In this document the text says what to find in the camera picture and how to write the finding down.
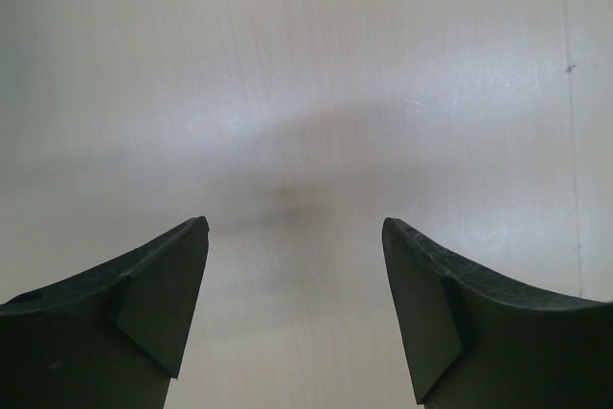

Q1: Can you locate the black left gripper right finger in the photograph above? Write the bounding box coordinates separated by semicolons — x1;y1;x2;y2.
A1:
382;218;612;408

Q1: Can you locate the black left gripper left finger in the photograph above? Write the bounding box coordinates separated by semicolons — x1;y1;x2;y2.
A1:
1;216;209;408

